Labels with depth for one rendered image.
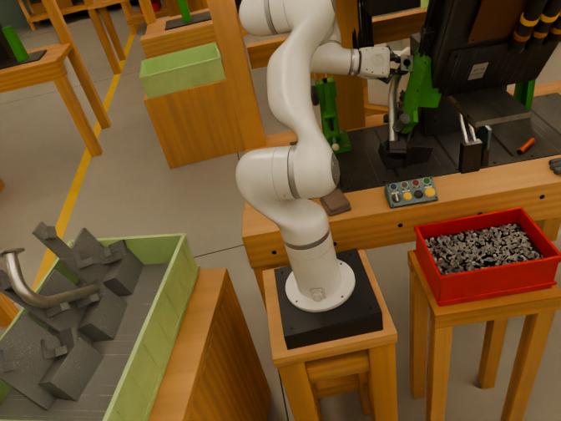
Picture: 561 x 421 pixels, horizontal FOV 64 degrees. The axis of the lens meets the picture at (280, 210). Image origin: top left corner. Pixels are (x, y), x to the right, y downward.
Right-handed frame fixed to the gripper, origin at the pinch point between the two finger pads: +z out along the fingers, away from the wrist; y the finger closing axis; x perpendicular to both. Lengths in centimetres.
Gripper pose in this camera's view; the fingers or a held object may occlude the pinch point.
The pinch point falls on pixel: (401, 65)
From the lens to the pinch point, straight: 162.2
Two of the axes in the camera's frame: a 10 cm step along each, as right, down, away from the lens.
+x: -1.0, 1.2, 9.9
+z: 9.9, 0.4, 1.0
